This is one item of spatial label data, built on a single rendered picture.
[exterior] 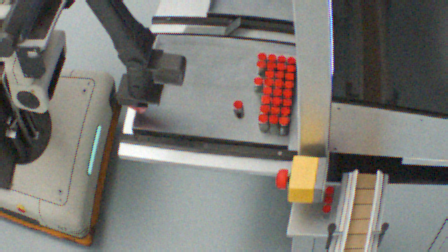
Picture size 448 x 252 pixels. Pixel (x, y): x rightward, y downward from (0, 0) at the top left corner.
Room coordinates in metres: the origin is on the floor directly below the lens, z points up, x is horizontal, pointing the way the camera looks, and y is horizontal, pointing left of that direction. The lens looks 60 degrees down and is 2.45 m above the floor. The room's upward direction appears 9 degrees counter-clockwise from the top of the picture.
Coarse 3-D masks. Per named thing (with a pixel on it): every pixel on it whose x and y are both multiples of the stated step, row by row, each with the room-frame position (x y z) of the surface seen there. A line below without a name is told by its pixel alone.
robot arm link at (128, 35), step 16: (96, 0) 0.96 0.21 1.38; (112, 0) 0.96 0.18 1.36; (96, 16) 0.96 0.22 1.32; (112, 16) 0.95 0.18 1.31; (128, 16) 0.97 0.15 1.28; (112, 32) 0.96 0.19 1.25; (128, 32) 0.95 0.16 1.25; (144, 32) 0.98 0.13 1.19; (128, 48) 0.94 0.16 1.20; (144, 48) 0.96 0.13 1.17; (144, 64) 0.94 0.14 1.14
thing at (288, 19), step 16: (224, 0) 1.29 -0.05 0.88; (240, 0) 1.28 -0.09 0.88; (256, 0) 1.28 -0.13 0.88; (272, 0) 1.27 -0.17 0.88; (288, 0) 1.27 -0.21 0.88; (208, 16) 1.23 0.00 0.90; (224, 16) 1.22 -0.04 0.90; (240, 16) 1.20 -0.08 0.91; (256, 16) 1.19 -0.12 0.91; (272, 16) 1.21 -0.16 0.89; (288, 16) 1.21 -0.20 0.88
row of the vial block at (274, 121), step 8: (280, 56) 1.05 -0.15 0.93; (280, 64) 1.03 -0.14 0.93; (280, 72) 1.01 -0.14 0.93; (280, 80) 0.99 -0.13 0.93; (280, 88) 0.97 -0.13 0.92; (280, 96) 0.95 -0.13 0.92; (272, 104) 0.94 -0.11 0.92; (280, 104) 0.93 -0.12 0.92; (272, 112) 0.91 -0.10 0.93; (280, 112) 0.93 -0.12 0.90; (272, 120) 0.89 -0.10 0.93; (272, 128) 0.88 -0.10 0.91
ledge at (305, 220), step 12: (336, 192) 0.71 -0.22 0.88; (300, 204) 0.71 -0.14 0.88; (312, 204) 0.70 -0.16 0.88; (336, 204) 0.68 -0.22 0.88; (300, 216) 0.68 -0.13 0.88; (312, 216) 0.67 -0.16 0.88; (288, 228) 0.65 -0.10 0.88; (300, 228) 0.64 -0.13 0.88; (312, 228) 0.64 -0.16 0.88; (324, 228) 0.63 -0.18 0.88
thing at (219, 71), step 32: (192, 64) 1.09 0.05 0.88; (224, 64) 1.08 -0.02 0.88; (256, 64) 1.07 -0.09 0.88; (192, 96) 1.01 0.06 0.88; (224, 96) 1.00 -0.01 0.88; (256, 96) 0.98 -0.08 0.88; (160, 128) 0.94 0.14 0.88; (192, 128) 0.93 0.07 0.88; (224, 128) 0.92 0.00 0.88; (256, 128) 0.91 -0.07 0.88
